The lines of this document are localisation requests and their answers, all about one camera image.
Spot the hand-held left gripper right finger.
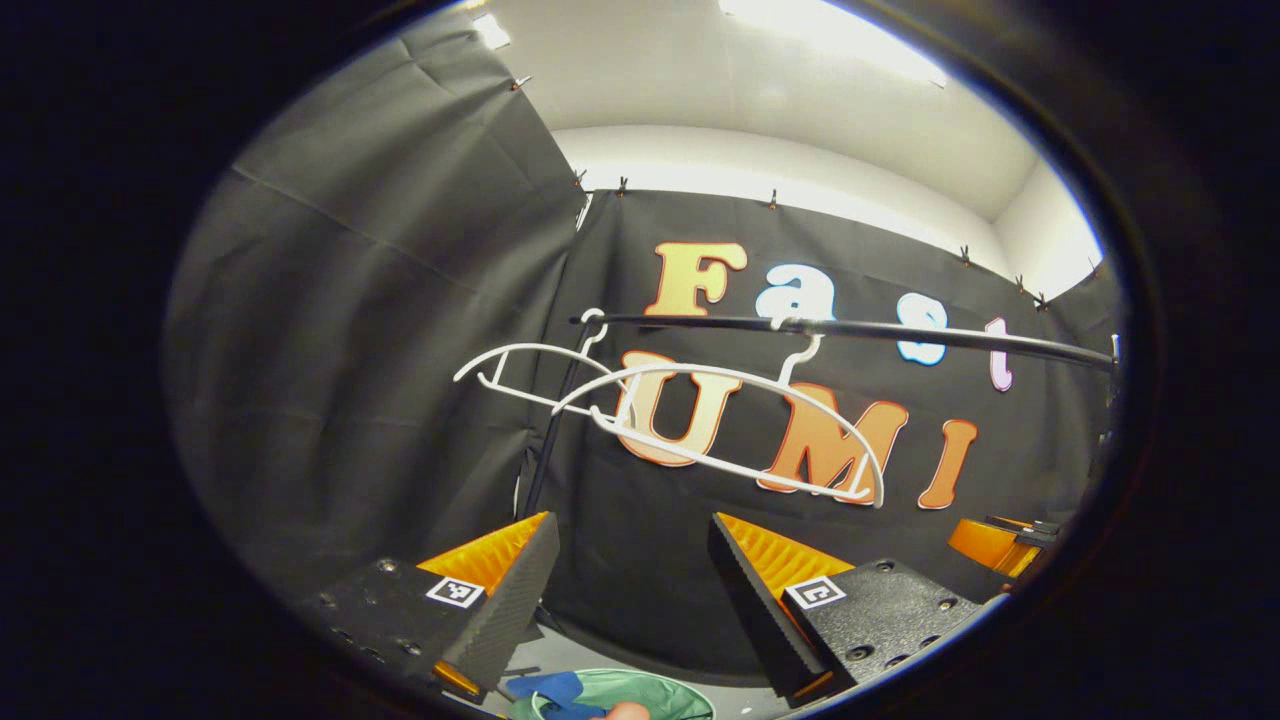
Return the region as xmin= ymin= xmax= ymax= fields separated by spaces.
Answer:
xmin=706 ymin=511 xmax=989 ymax=709

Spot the blue corduroy shirt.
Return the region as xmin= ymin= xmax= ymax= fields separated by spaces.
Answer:
xmin=505 ymin=672 xmax=593 ymax=720

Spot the black backdrop cloth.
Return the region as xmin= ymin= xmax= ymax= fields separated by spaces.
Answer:
xmin=165 ymin=5 xmax=1126 ymax=681

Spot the black clothes rack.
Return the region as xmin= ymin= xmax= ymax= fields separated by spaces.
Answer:
xmin=520 ymin=312 xmax=1121 ymax=519

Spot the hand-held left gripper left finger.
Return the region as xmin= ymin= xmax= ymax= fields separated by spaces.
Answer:
xmin=300 ymin=510 xmax=561 ymax=704

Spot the white plastic clothes hanger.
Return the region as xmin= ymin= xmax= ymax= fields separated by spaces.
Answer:
xmin=552 ymin=316 xmax=889 ymax=509
xmin=453 ymin=308 xmax=641 ymax=416

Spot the green laundry hamper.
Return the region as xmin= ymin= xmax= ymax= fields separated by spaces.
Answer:
xmin=505 ymin=668 xmax=716 ymax=720

